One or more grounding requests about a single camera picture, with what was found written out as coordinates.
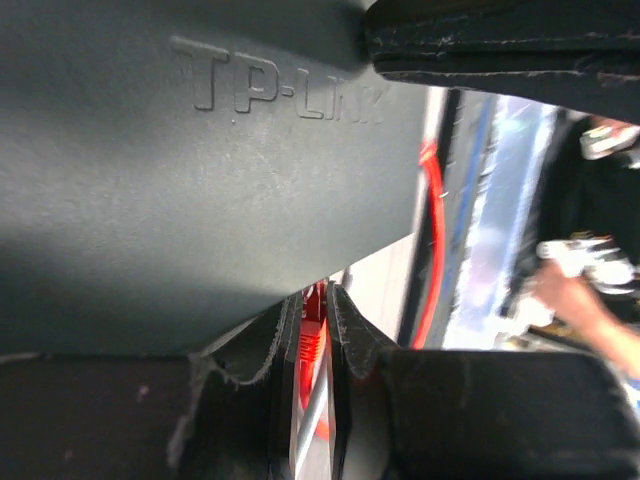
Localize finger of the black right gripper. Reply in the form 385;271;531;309
363;0;639;124

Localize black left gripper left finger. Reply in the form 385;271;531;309
1;294;303;479

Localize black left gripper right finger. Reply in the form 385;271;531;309
327;284;639;479

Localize red ethernet cable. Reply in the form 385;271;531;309
294;137;449;444

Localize operator hand in background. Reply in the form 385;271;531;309
534;261;639;378

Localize grey ethernet cable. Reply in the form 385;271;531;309
292;364;334;480

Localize aluminium front rail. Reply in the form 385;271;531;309
442;95;557;350

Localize black network switch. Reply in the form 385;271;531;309
1;1;426;354

